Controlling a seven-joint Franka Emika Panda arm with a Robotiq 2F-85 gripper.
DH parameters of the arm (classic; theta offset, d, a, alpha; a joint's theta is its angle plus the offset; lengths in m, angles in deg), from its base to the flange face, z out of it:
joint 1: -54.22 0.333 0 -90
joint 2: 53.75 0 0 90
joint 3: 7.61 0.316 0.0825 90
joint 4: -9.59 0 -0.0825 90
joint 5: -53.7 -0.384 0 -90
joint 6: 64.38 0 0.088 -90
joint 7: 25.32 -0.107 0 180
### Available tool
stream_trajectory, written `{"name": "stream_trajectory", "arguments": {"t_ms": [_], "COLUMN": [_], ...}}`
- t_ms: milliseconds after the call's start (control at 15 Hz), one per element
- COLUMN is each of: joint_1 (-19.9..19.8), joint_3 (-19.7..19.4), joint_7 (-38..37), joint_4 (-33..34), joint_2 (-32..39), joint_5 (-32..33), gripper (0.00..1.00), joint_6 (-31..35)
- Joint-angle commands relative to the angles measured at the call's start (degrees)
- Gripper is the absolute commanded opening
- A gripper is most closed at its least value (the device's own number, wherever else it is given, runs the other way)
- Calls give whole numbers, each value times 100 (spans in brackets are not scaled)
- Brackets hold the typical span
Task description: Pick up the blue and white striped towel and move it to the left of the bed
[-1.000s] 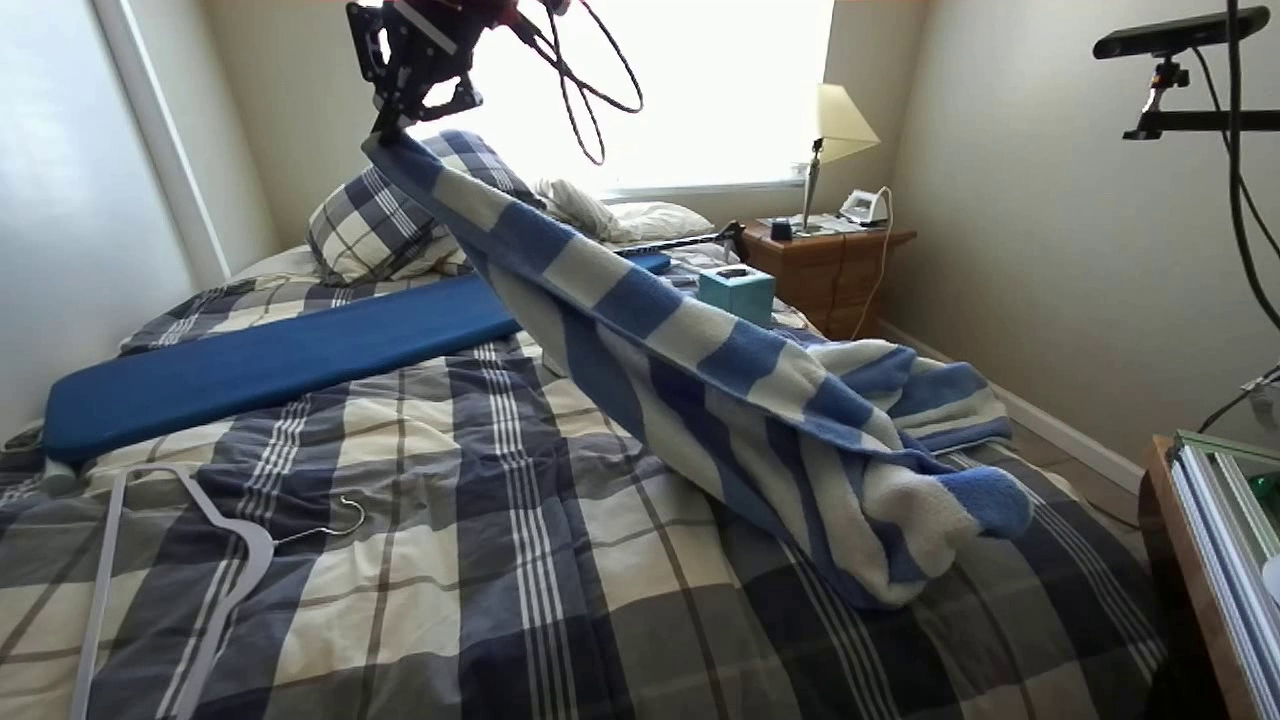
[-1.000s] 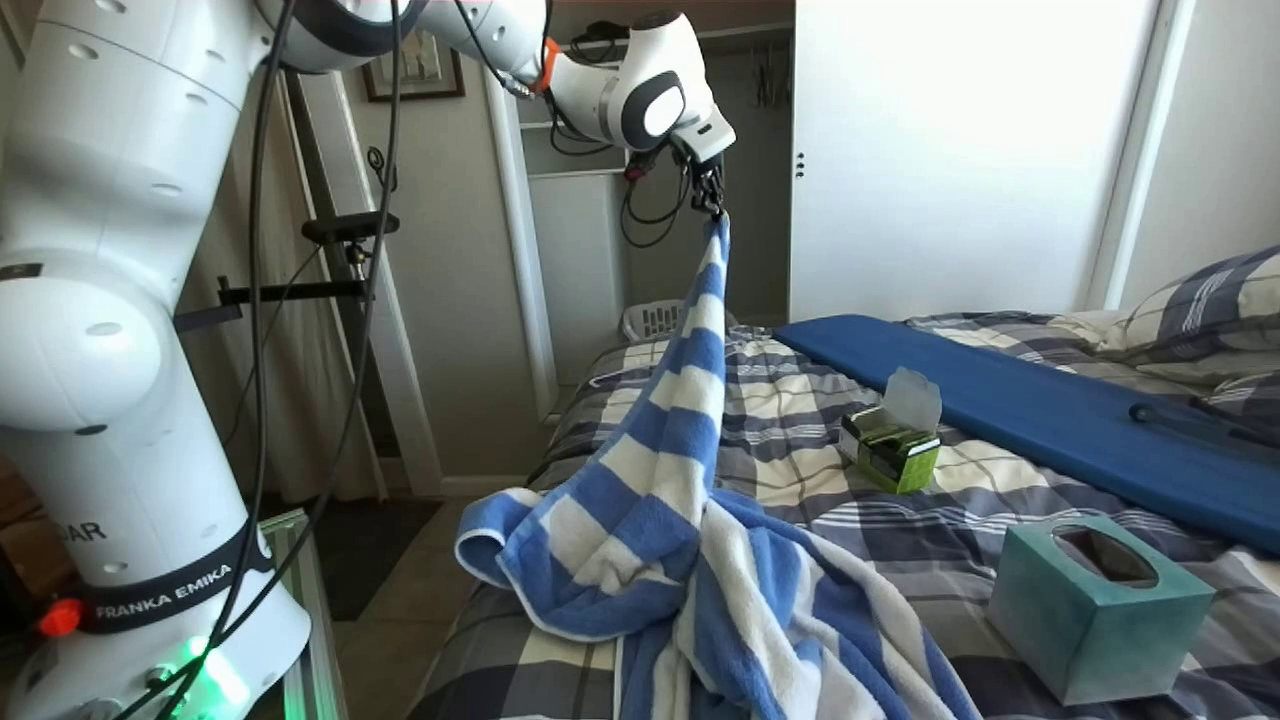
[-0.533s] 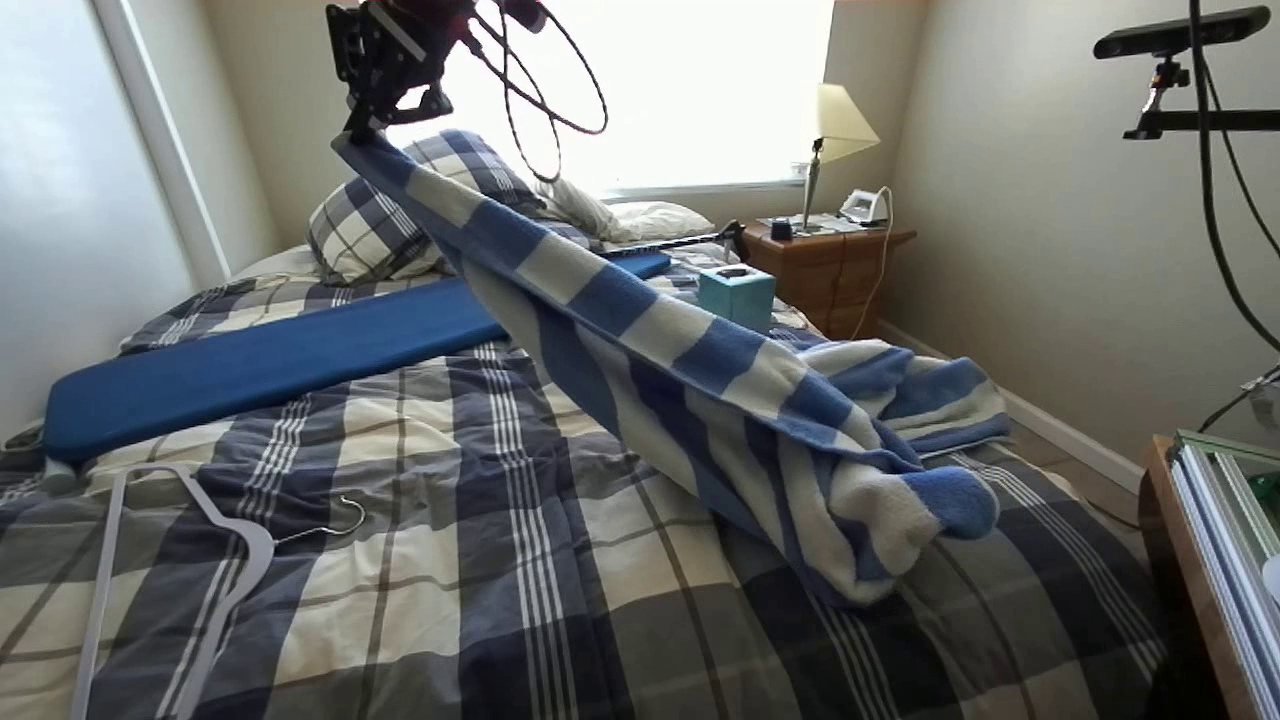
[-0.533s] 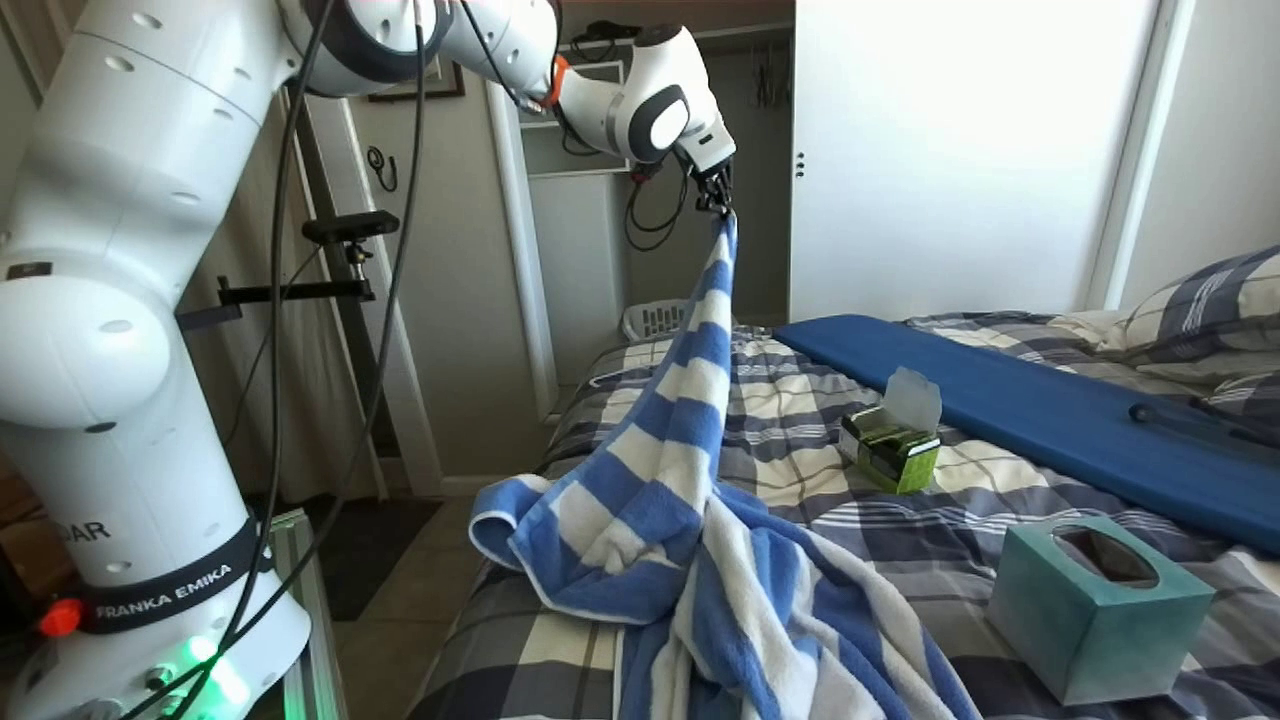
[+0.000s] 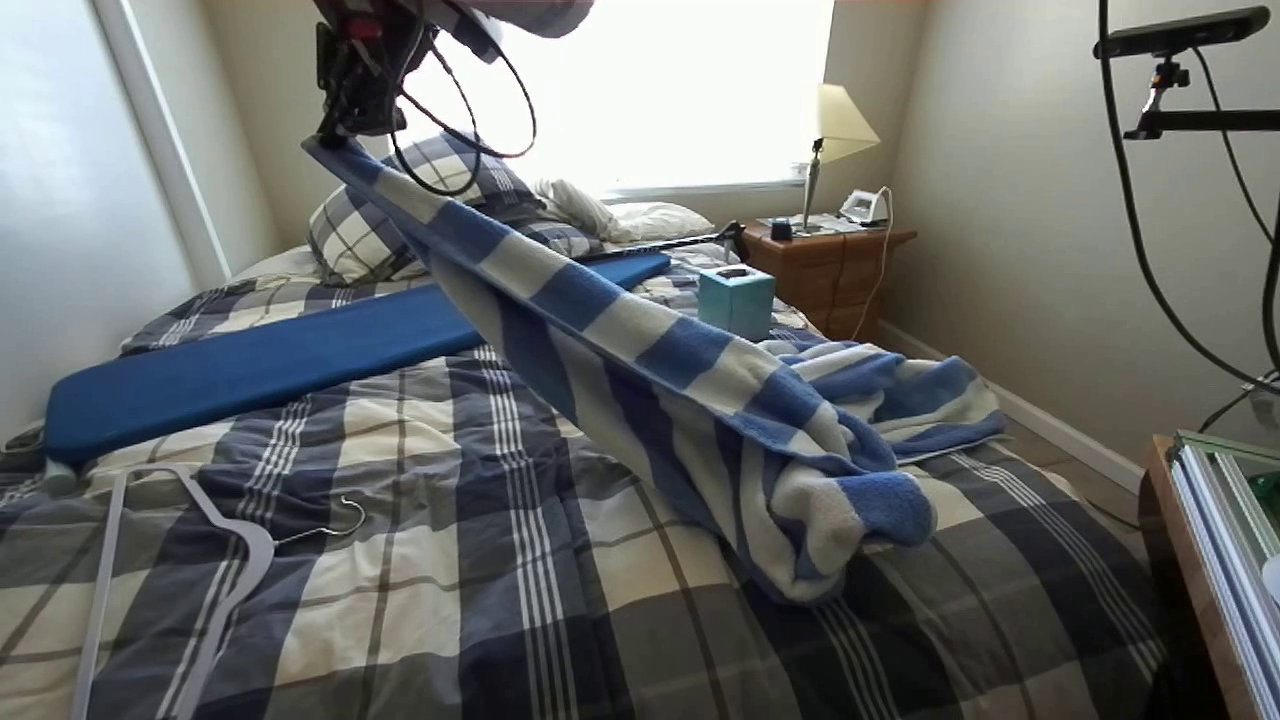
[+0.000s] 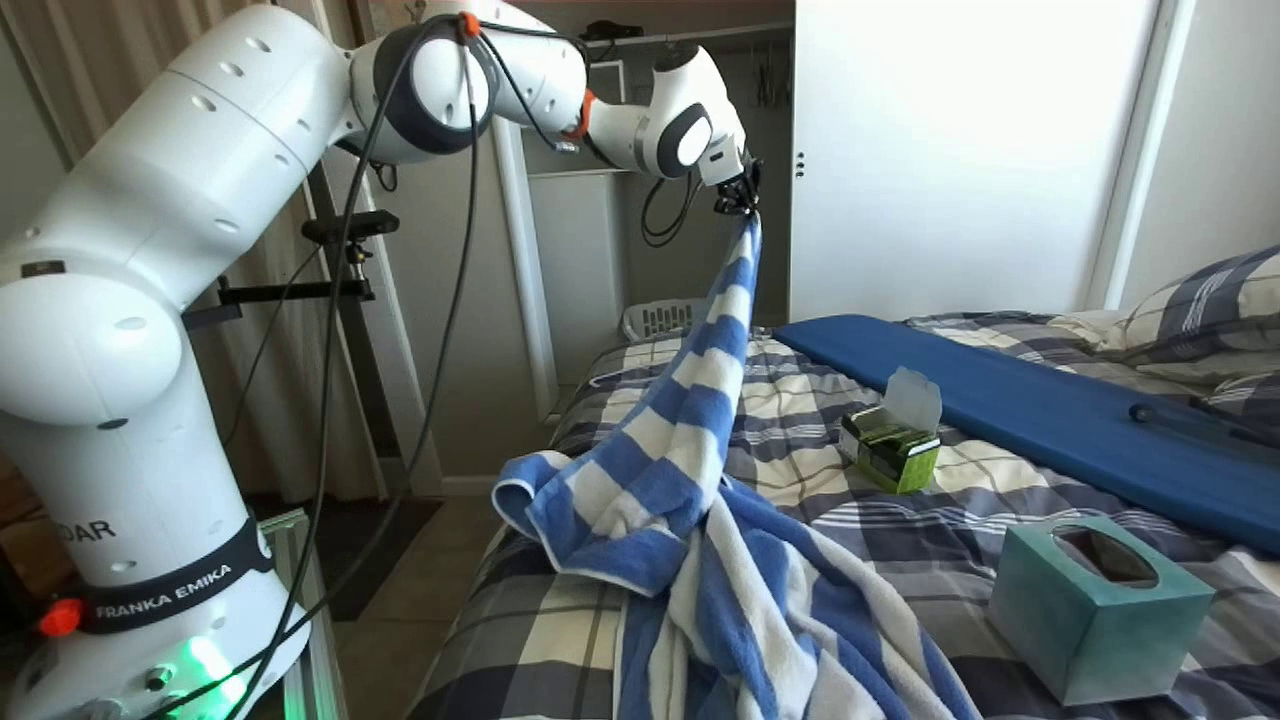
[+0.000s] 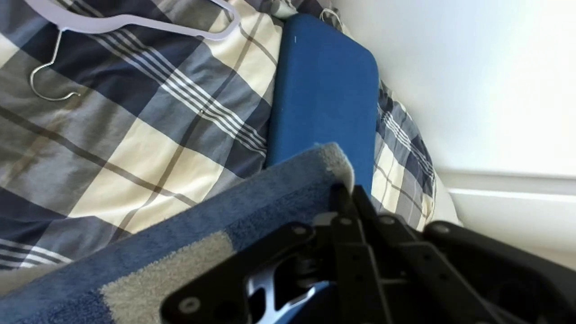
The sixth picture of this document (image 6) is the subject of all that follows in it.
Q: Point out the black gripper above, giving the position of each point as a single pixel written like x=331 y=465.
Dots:
x=739 y=182

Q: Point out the blue white striped towel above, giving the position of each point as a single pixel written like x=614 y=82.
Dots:
x=694 y=402

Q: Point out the robot base table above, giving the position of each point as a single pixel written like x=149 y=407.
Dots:
x=313 y=641

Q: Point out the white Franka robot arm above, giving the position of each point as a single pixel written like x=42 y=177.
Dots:
x=133 y=332

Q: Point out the plaid bed comforter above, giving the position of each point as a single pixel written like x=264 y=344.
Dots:
x=825 y=442

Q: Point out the white laundry basket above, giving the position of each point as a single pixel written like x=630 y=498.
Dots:
x=653 y=320

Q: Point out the closet hanging rod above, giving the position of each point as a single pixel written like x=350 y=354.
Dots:
x=770 y=31

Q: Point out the white closet panel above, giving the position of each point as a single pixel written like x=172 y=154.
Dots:
x=581 y=266

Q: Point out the white sliding closet door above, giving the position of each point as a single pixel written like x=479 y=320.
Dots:
x=960 y=147

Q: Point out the black clothes hanger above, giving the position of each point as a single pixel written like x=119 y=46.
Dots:
x=605 y=26

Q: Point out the open green box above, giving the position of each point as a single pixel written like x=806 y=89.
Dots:
x=903 y=460

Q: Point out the cream pillow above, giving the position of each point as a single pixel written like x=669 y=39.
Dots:
x=1092 y=331

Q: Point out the blue flat sheet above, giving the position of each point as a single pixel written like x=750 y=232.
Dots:
x=1066 y=415

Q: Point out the plaid pillow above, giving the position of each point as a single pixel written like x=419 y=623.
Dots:
x=1201 y=320

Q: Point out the dark floor rug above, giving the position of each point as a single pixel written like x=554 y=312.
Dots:
x=364 y=546

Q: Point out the teal tissue box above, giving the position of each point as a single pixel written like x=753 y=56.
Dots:
x=1082 y=641

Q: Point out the black camera stand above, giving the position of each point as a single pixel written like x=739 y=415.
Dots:
x=350 y=229

